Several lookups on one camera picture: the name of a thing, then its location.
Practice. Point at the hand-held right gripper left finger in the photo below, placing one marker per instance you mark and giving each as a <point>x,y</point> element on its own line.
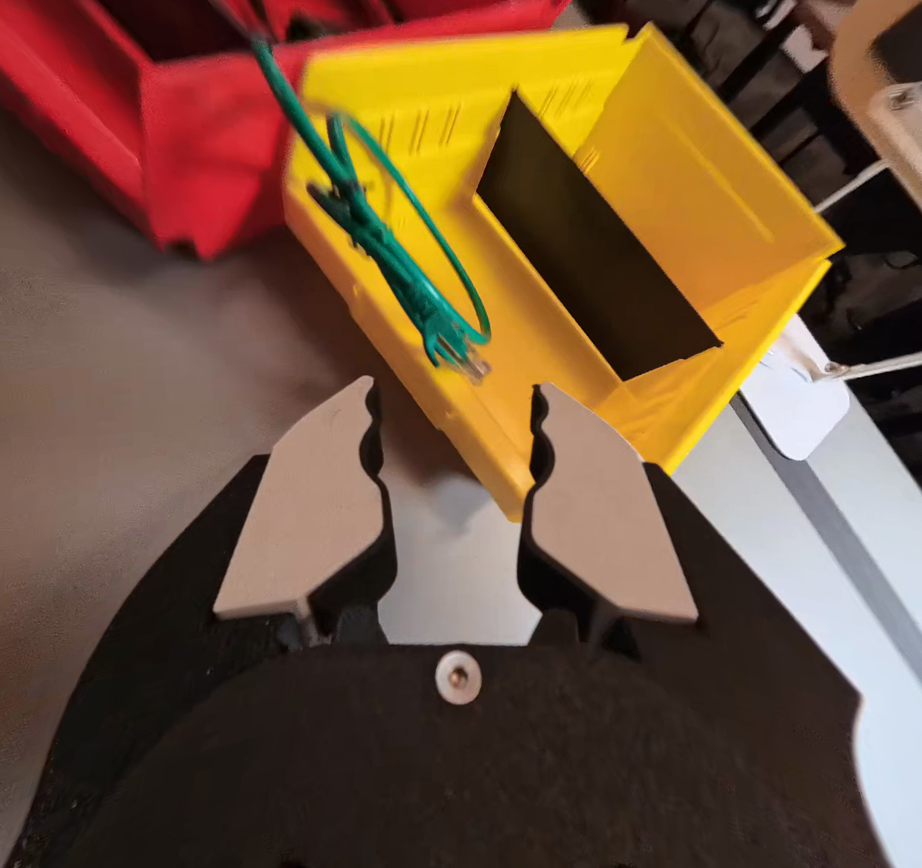
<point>310,515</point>

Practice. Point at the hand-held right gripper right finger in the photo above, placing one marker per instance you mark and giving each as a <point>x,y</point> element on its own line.
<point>605,522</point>

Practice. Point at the yellow plastic bin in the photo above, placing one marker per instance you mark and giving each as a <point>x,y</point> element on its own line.
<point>684,162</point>

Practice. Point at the red plastic bin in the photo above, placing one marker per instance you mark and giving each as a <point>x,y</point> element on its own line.
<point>202,148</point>

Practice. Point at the white tablet stand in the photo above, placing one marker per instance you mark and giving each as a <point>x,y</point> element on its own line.
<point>807,407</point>

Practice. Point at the black bin divider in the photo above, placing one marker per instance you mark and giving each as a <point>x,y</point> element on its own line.
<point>590,234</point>

